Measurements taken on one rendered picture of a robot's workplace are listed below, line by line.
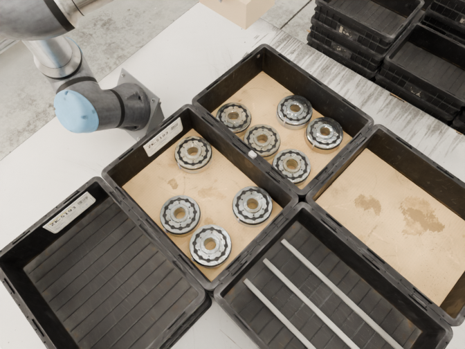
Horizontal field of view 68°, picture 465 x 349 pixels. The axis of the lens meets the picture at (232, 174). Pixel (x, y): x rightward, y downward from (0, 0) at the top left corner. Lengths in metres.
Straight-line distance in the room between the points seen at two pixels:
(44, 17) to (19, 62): 2.08
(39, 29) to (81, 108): 0.37
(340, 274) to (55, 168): 0.92
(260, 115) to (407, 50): 1.12
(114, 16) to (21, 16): 2.11
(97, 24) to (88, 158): 1.63
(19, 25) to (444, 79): 1.74
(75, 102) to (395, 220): 0.87
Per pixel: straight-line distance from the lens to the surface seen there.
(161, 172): 0.97
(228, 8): 0.96
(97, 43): 2.60
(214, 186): 0.93
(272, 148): 0.95
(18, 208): 1.25
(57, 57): 0.98
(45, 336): 0.85
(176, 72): 1.34
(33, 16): 0.64
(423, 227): 1.01
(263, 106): 1.06
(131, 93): 1.09
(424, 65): 1.98
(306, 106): 1.04
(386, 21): 1.94
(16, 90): 2.57
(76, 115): 1.00
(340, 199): 0.95
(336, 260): 0.91
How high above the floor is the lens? 1.69
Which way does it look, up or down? 65 degrees down
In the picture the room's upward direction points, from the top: 3 degrees counter-clockwise
